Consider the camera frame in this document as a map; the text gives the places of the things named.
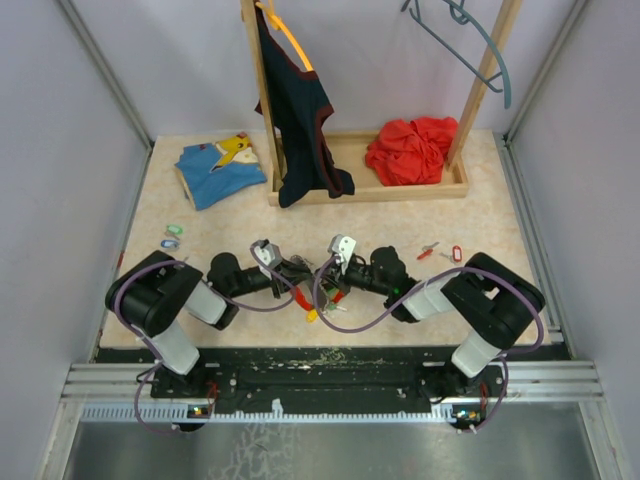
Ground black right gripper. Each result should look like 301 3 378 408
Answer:
315 255 391 296

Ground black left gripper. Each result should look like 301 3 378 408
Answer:
230 257 313 299

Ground key with solid red tag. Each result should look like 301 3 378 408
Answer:
416 242 439 260

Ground keys with coloured tags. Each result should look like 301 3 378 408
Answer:
306 286 346 323

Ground metal key organizer red handle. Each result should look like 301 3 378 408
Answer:
285 255 313 312

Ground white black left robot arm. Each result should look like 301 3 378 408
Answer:
105 241 310 397

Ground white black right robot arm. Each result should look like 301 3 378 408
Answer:
312 246 546 396

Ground key with dark blue tag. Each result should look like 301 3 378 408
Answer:
160 239 180 251

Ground key with green tag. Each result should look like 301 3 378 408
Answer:
165 224 183 238

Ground key with red white tag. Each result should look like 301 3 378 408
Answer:
440 245 463 265

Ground blue cartoon shirt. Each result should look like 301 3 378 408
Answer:
175 132 267 211

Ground red crumpled cloth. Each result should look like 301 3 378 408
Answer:
365 116 458 187

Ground wooden clothes rack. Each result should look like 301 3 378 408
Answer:
240 1 522 207

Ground navy tank top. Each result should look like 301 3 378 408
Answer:
255 8 355 208

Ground orange clothes hanger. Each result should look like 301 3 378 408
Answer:
254 1 314 72

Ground teal clothes hanger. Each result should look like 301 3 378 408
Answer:
400 1 513 110

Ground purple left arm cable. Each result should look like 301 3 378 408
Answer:
108 244 299 435

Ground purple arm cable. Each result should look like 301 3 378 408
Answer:
108 244 299 435
311 254 547 436

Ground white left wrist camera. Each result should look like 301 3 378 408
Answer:
250 239 282 270

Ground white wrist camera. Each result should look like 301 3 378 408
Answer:
328 234 357 265
250 239 282 270

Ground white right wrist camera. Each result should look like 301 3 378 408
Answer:
328 234 357 265

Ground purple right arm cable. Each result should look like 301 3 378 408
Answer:
311 254 547 436

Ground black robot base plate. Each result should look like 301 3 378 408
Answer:
96 346 573 415

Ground aluminium frame rail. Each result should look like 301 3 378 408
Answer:
61 361 604 424

